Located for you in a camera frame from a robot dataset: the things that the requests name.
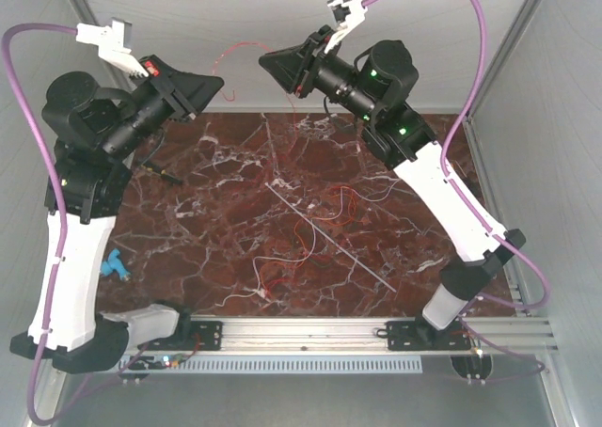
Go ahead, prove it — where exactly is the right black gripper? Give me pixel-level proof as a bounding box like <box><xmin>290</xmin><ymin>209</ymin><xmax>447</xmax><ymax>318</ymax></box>
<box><xmin>256</xmin><ymin>24</ymin><xmax>377</xmax><ymax>124</ymax></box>

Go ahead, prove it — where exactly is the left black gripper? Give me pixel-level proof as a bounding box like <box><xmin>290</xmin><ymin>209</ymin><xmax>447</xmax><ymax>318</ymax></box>
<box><xmin>103</xmin><ymin>54</ymin><xmax>230</xmax><ymax>161</ymax></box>

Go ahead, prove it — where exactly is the orange wire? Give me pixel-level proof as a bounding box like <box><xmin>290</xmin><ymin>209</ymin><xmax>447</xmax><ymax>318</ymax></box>
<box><xmin>256</xmin><ymin>184</ymin><xmax>372</xmax><ymax>296</ymax></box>

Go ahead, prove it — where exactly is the white wire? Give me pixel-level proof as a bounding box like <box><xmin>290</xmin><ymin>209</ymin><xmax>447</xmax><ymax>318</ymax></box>
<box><xmin>220</xmin><ymin>177</ymin><xmax>405</xmax><ymax>308</ymax></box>

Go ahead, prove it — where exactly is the long white zip tie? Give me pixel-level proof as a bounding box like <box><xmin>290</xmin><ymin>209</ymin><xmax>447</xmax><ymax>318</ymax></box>
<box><xmin>264</xmin><ymin>182</ymin><xmax>397</xmax><ymax>293</ymax></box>

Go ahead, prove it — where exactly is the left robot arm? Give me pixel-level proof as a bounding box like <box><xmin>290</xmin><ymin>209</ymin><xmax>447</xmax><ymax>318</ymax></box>
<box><xmin>10</xmin><ymin>55</ymin><xmax>224</xmax><ymax>374</ymax></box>

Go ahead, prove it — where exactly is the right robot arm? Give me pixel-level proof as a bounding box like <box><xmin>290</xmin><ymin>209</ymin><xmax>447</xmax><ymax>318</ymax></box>
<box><xmin>259</xmin><ymin>25</ymin><xmax>526</xmax><ymax>350</ymax></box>

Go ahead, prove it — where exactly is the blue plastic fitting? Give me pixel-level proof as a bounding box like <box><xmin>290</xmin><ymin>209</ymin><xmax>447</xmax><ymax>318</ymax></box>
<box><xmin>100</xmin><ymin>248</ymin><xmax>131</xmax><ymax>281</ymax></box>

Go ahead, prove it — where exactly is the small circuit board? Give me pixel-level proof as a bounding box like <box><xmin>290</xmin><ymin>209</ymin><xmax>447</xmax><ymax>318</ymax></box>
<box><xmin>161</xmin><ymin>354</ymin><xmax>187</xmax><ymax>369</ymax></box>

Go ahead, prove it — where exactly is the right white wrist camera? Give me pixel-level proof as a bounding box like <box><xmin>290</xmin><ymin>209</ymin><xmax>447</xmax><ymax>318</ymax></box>
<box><xmin>324</xmin><ymin>0</ymin><xmax>367</xmax><ymax>55</ymax></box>

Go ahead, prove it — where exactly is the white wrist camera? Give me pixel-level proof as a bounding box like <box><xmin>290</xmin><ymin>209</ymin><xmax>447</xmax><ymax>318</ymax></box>
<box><xmin>324</xmin><ymin>0</ymin><xmax>367</xmax><ymax>55</ymax></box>
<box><xmin>76</xmin><ymin>18</ymin><xmax>149</xmax><ymax>78</ymax></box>

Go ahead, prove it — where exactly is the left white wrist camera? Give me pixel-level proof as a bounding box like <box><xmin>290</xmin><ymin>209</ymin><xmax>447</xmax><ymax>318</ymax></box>
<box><xmin>76</xmin><ymin>18</ymin><xmax>149</xmax><ymax>78</ymax></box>

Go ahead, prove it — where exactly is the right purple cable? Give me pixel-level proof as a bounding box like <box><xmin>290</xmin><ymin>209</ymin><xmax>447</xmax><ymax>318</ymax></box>
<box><xmin>361</xmin><ymin>0</ymin><xmax>552</xmax><ymax>384</ymax></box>

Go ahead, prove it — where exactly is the purple cable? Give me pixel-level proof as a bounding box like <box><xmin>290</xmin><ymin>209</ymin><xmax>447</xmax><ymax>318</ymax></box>
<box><xmin>1</xmin><ymin>22</ymin><xmax>142</xmax><ymax>426</ymax></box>
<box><xmin>361</xmin><ymin>0</ymin><xmax>552</xmax><ymax>384</ymax></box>

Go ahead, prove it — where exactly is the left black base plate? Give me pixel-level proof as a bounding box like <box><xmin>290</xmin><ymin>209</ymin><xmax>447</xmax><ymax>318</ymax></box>
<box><xmin>178</xmin><ymin>321</ymin><xmax>223</xmax><ymax>352</ymax></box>

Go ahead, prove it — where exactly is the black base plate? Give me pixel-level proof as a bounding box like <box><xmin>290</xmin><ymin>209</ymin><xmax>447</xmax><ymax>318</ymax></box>
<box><xmin>178</xmin><ymin>321</ymin><xmax>223</xmax><ymax>352</ymax></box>
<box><xmin>383</xmin><ymin>319</ymin><xmax>471</xmax><ymax>352</ymax></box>

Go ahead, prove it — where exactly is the aluminium front rail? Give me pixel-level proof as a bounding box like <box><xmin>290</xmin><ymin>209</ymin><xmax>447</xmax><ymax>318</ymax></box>
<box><xmin>126</xmin><ymin>315</ymin><xmax>560</xmax><ymax>352</ymax></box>

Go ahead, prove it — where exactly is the slotted grey cable duct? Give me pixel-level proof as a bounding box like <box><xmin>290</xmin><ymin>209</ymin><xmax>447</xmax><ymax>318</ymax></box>
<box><xmin>127</xmin><ymin>355</ymin><xmax>422</xmax><ymax>375</ymax></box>

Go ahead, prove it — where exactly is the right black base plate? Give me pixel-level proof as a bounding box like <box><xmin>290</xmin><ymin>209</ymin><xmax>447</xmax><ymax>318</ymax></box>
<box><xmin>383</xmin><ymin>319</ymin><xmax>471</xmax><ymax>352</ymax></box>

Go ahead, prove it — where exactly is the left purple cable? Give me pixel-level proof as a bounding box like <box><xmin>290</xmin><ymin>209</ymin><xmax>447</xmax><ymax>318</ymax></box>
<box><xmin>1</xmin><ymin>22</ymin><xmax>142</xmax><ymax>426</ymax></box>

